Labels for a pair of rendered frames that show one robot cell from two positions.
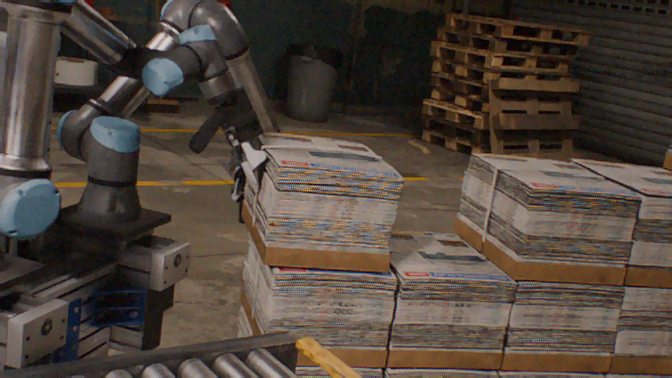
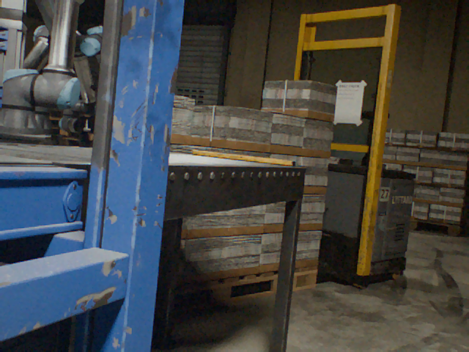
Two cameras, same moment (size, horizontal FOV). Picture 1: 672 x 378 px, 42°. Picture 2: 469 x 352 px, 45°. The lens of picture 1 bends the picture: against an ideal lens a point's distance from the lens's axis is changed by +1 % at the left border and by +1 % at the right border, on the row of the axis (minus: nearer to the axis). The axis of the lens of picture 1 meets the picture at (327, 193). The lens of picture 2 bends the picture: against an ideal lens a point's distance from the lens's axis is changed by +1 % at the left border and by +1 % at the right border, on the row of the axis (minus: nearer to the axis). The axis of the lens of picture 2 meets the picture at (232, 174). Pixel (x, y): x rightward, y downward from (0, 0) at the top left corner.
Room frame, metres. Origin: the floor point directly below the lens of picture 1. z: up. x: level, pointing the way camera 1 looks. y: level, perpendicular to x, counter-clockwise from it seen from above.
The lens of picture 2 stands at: (-0.60, 1.02, 0.86)
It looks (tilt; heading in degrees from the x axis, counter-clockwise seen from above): 3 degrees down; 330
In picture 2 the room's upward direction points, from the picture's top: 6 degrees clockwise
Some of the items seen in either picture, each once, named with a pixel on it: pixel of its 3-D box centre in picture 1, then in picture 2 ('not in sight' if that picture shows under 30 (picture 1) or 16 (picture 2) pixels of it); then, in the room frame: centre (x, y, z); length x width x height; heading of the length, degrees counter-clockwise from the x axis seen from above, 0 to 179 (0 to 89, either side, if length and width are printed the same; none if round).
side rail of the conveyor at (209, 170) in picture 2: not in sight; (224, 187); (0.71, 0.28, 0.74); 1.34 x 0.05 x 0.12; 126
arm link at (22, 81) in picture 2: not in sight; (22, 87); (1.58, 0.67, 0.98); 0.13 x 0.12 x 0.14; 58
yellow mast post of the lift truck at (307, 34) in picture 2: not in sight; (295, 136); (2.76, -1.44, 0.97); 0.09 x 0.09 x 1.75; 16
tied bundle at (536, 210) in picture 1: (540, 215); (230, 128); (2.16, -0.54, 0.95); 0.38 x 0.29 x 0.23; 16
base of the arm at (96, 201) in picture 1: (111, 194); (35, 122); (2.05, 0.53, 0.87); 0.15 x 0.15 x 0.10
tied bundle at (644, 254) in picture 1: (643, 223); (264, 133); (2.24, -0.83, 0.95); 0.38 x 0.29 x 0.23; 15
